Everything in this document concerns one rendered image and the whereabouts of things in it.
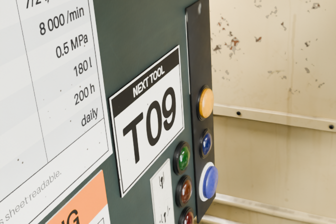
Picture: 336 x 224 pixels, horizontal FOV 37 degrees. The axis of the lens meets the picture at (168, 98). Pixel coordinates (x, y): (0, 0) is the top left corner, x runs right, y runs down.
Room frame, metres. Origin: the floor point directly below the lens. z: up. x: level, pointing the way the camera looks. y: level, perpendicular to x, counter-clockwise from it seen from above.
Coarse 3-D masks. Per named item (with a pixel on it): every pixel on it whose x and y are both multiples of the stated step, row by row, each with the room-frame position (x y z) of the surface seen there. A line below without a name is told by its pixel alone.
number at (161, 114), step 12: (168, 84) 0.33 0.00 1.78; (156, 96) 0.32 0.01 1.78; (168, 96) 0.33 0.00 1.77; (144, 108) 0.30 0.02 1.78; (156, 108) 0.32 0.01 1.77; (168, 108) 0.33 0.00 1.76; (144, 120) 0.30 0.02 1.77; (156, 120) 0.31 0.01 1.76; (168, 120) 0.33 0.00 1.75; (156, 132) 0.31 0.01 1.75; (168, 132) 0.33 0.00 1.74; (156, 144) 0.31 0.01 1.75
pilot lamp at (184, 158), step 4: (184, 148) 0.34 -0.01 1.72; (188, 148) 0.35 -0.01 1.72; (184, 152) 0.34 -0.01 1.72; (188, 152) 0.35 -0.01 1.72; (180, 156) 0.34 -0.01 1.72; (184, 156) 0.34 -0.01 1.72; (188, 156) 0.34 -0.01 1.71; (180, 160) 0.34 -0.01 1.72; (184, 160) 0.34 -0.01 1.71; (188, 160) 0.34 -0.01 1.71; (180, 164) 0.34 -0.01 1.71; (184, 164) 0.34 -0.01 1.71; (180, 168) 0.34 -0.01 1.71; (184, 168) 0.34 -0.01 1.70
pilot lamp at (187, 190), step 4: (188, 180) 0.35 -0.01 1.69; (184, 184) 0.34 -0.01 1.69; (188, 184) 0.34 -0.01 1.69; (184, 188) 0.34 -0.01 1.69; (188, 188) 0.34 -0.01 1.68; (184, 192) 0.34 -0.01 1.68; (188, 192) 0.34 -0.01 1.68; (184, 196) 0.34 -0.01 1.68; (188, 196) 0.34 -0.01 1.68; (184, 200) 0.34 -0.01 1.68
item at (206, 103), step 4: (208, 88) 0.39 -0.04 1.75; (204, 92) 0.38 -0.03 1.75; (208, 92) 0.38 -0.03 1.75; (212, 92) 0.39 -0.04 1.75; (204, 96) 0.38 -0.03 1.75; (208, 96) 0.38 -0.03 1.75; (212, 96) 0.39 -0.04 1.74; (200, 100) 0.38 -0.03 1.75; (204, 100) 0.38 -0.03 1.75; (208, 100) 0.38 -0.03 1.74; (212, 100) 0.39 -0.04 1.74; (200, 104) 0.38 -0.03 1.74; (204, 104) 0.38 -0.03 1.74; (208, 104) 0.38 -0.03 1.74; (212, 104) 0.39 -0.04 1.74; (200, 108) 0.38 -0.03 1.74; (204, 108) 0.38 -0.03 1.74; (208, 108) 0.38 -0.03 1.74; (200, 112) 0.38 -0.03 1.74; (204, 112) 0.38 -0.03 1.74; (208, 112) 0.38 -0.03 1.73; (204, 116) 0.38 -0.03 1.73
